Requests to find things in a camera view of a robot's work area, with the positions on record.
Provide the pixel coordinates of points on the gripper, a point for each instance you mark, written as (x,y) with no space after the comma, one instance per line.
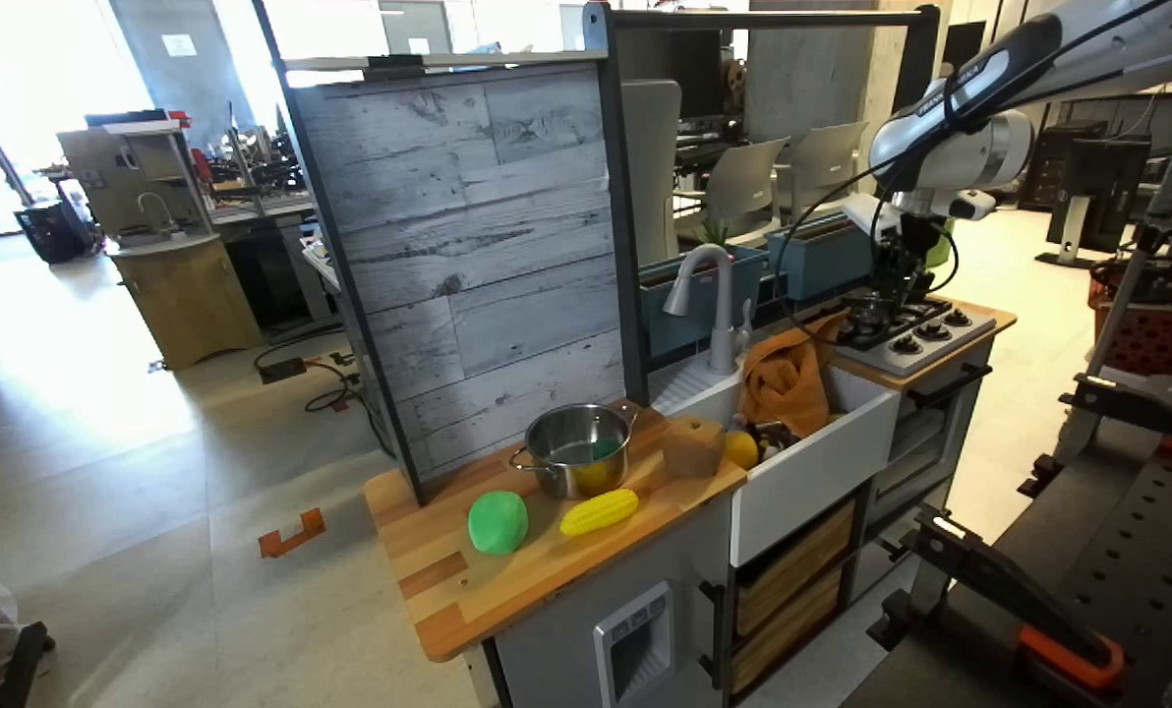
(918,241)

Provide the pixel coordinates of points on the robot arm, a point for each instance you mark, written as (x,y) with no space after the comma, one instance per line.
(950,147)

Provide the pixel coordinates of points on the silver lid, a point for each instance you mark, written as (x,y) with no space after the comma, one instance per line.
(871,301)

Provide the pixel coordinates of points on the small silver pot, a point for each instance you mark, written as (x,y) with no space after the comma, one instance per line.
(869,326)

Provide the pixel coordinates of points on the large silver pot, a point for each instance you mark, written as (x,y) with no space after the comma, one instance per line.
(566,462)

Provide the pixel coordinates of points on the black stove burner grate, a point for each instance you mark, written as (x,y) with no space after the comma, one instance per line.
(915,317)

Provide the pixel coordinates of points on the stove knob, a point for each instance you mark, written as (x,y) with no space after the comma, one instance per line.
(908,345)
(933,331)
(959,319)

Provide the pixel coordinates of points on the blue planter box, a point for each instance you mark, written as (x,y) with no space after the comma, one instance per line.
(822,258)
(689,315)

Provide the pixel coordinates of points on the orange cloth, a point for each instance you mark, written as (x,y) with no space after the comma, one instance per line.
(783,379)

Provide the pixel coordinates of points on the oven door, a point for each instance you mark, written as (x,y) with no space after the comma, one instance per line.
(925,452)

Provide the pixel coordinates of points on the grey toy tap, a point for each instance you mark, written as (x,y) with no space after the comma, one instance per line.
(720,295)

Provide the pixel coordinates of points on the dark toy food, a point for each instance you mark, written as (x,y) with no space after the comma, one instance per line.
(777,438)

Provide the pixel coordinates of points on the white toy sink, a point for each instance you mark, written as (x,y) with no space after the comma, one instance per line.
(812,472)

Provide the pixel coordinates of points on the monitor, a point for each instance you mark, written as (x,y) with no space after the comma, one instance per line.
(1102,182)

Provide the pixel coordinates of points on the yellow toy lemon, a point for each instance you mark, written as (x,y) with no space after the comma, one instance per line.
(741,449)

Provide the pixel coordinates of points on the red basket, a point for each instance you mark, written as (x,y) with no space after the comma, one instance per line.
(1161,339)

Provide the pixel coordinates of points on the wooden block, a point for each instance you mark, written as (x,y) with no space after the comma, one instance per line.
(694,450)

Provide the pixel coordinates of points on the wooden drawer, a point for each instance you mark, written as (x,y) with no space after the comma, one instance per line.
(783,634)
(797,565)

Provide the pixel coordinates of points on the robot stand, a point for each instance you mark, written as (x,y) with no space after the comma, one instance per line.
(1117,590)

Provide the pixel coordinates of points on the yellow toy corn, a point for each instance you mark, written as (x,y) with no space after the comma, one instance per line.
(599,512)

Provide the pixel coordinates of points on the fridge door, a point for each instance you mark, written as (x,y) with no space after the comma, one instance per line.
(586,610)

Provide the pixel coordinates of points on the green toy vegetable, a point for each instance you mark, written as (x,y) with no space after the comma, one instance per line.
(498,522)

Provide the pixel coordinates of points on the beige toy kitchen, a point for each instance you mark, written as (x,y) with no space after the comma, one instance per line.
(183,285)

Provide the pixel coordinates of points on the black bin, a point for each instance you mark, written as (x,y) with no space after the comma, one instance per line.
(53,232)

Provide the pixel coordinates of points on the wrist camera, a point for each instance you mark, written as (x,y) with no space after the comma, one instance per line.
(867,212)

